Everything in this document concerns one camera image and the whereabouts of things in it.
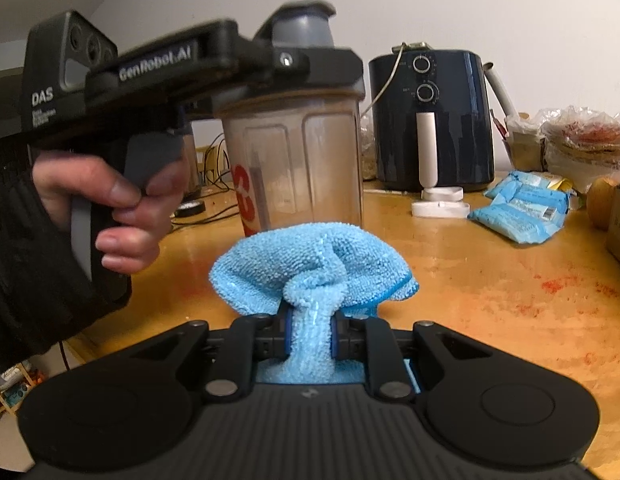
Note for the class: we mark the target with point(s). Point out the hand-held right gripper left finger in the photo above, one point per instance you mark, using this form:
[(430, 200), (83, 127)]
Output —
[(287, 332)]

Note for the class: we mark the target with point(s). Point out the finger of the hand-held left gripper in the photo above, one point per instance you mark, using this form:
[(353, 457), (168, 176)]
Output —
[(315, 72)]

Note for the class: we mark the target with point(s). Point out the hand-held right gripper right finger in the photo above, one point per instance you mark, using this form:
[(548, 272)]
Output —
[(335, 332)]

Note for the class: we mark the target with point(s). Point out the blue microfiber cloth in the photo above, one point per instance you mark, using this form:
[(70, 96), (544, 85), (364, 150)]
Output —
[(310, 255)]

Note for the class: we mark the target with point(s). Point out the shaker bottle with grey lid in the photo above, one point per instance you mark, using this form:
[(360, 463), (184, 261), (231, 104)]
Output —
[(300, 160)]

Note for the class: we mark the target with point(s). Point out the person's left forearm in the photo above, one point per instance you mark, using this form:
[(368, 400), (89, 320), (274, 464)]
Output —
[(20, 270)]

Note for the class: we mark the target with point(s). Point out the person's left hand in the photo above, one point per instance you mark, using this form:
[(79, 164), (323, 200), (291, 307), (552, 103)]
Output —
[(90, 180)]

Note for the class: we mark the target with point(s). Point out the flat grey device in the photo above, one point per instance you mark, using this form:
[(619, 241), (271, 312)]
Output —
[(408, 47)]

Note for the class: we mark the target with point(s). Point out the clear plastic bag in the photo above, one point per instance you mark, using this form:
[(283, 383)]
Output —
[(368, 160)]

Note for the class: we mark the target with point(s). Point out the black air fryer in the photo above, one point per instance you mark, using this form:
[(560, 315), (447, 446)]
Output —
[(459, 125)]

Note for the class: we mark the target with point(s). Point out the black tape roll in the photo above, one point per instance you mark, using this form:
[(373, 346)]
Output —
[(182, 210)]

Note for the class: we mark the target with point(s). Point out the white tube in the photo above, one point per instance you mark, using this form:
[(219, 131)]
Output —
[(499, 90)]

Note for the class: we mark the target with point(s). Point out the blue snack packet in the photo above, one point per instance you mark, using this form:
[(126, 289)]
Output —
[(514, 227), (529, 185)]

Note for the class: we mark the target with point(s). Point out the plastic bag with brown contents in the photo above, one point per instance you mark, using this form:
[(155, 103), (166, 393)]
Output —
[(524, 145)]

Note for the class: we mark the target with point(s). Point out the yellow snack packet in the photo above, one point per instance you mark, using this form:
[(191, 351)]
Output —
[(559, 182)]

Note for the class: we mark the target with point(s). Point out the wooden shoe rack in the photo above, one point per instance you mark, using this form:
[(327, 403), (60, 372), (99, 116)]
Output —
[(20, 375)]

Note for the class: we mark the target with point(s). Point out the bagged stack of paper plates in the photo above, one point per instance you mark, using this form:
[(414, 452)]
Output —
[(584, 150)]

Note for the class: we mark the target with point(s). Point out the printed cardboard box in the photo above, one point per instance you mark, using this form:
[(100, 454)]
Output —
[(619, 230)]

